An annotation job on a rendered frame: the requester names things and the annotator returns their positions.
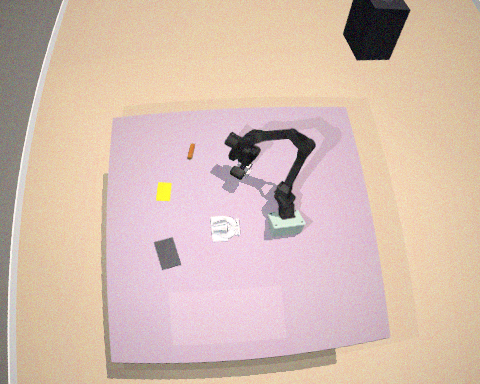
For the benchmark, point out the small brown block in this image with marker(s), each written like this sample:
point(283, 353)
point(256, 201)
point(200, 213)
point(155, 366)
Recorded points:
point(191, 151)

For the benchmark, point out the yellow rectangular plate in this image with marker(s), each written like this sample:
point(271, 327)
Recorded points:
point(163, 191)

